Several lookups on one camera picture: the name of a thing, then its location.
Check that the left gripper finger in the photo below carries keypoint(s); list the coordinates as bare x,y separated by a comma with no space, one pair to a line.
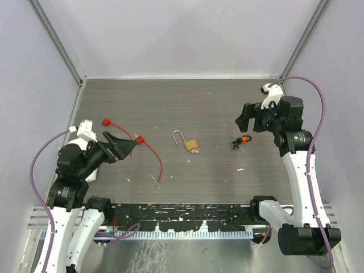
122,150
114,140

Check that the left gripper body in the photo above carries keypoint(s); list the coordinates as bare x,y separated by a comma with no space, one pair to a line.
104,153

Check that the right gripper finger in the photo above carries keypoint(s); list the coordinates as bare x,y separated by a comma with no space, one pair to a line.
250,110
243,122

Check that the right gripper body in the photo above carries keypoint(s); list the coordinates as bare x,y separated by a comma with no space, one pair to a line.
265,120

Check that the red cable padlock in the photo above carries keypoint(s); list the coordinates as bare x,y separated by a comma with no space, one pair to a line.
107,122
141,140

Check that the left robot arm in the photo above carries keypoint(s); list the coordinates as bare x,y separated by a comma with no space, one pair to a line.
73,222

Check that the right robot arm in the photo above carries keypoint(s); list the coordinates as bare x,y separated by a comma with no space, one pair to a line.
308,230

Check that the black orange key bunch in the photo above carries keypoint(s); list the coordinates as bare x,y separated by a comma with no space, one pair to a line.
239,141

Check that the white cloth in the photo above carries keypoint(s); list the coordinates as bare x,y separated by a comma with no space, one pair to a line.
73,159

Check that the brass padlock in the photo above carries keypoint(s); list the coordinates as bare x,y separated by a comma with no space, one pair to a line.
190,145

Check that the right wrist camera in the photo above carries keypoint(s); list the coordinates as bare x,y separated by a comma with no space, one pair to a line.
273,93

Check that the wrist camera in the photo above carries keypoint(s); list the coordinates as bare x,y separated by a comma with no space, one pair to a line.
273,93
85,132

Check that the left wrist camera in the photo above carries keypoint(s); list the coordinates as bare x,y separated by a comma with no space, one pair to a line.
85,132

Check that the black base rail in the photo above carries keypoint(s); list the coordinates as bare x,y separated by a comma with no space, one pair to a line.
186,217

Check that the slotted cable duct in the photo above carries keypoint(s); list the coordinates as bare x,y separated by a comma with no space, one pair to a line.
201,234

